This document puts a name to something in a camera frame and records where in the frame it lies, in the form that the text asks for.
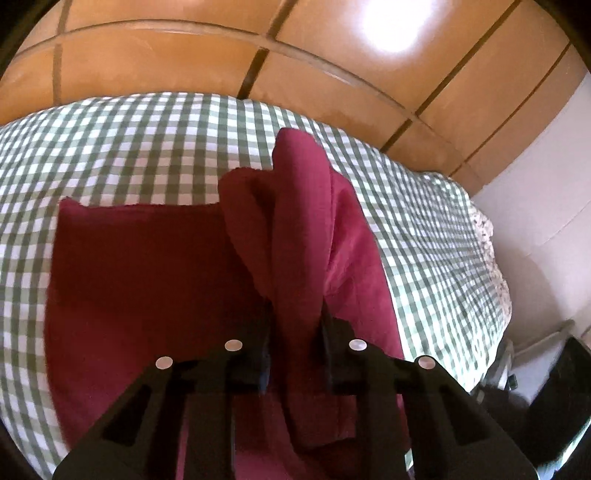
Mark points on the green white checkered blanket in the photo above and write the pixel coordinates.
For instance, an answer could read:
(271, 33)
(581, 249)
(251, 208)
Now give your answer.
(138, 138)

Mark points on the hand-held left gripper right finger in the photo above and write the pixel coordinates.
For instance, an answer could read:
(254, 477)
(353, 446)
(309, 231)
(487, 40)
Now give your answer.
(327, 353)

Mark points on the wooden panel wardrobe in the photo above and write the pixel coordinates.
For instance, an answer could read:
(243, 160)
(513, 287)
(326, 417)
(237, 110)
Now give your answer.
(184, 50)

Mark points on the dark furniture piece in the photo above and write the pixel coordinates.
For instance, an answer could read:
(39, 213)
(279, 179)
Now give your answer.
(554, 392)

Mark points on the maroon long-sleeve shirt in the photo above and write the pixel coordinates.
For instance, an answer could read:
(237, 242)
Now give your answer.
(138, 277)

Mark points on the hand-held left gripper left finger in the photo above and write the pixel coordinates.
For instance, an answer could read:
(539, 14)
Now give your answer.
(262, 353)

